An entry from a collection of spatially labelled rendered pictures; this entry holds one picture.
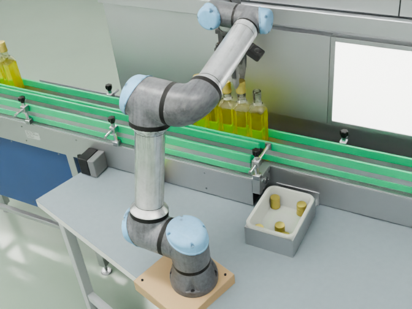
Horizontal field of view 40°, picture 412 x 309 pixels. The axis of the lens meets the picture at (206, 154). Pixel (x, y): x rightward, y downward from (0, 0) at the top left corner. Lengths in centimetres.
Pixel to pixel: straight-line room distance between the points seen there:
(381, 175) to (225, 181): 54
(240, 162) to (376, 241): 53
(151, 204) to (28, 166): 124
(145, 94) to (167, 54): 82
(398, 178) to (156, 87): 88
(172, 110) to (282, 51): 67
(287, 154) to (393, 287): 57
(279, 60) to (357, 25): 30
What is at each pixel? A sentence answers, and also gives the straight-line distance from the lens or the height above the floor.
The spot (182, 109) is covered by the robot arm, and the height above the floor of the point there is 139.
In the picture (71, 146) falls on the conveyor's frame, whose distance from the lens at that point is 245.
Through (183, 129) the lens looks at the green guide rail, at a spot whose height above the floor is 96.
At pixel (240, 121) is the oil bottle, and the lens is 204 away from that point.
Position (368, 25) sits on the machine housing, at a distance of 189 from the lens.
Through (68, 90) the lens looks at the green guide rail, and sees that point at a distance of 257.
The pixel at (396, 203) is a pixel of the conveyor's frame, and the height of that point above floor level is 85.
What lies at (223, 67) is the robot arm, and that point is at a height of 143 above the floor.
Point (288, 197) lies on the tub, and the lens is 203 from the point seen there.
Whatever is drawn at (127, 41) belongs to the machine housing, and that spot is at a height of 117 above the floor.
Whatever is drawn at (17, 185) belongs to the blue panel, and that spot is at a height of 44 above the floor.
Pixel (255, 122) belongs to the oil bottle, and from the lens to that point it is 202.
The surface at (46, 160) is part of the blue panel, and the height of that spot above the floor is 67.
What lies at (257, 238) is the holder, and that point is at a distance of 191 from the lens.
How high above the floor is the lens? 215
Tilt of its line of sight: 36 degrees down
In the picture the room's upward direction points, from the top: 7 degrees counter-clockwise
